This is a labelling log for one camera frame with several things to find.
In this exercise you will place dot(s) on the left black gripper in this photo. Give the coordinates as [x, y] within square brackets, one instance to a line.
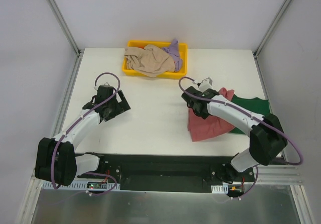
[116, 106]

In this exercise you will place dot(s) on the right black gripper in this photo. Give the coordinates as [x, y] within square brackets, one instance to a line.
[190, 101]

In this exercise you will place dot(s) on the pink t shirt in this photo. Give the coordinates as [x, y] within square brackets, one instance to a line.
[202, 129]

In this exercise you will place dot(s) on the green t shirt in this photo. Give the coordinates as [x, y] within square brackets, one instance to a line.
[257, 105]

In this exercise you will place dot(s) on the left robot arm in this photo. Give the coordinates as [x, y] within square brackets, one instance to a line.
[56, 159]

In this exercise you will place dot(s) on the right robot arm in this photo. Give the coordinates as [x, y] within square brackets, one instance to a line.
[265, 133]

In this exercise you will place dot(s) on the beige t shirt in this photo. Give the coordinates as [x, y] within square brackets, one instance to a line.
[150, 60]

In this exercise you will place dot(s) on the yellow plastic bin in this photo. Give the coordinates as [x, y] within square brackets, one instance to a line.
[183, 51]

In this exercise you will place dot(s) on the purple t shirt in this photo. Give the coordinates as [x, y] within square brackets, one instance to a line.
[173, 51]

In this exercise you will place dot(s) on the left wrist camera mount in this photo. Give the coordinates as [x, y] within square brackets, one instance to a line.
[102, 85]

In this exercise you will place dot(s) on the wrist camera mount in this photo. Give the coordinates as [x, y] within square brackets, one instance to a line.
[102, 85]
[205, 84]

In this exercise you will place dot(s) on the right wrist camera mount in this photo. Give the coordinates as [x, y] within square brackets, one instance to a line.
[205, 84]

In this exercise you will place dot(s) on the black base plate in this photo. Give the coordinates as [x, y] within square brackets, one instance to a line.
[167, 185]

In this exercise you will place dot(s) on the right white cable duct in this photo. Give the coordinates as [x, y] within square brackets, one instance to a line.
[219, 189]

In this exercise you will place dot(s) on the white cable duct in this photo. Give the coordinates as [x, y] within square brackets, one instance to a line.
[219, 189]
[91, 186]

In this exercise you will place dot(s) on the left aluminium frame post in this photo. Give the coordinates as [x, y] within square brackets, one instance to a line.
[64, 26]

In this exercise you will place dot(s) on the aluminium frame post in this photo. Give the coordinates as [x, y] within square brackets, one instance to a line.
[64, 26]
[276, 20]

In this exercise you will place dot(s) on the left white cable duct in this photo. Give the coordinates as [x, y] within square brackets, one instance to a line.
[91, 186]

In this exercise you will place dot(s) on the right aluminium frame post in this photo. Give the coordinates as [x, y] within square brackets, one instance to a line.
[276, 20]

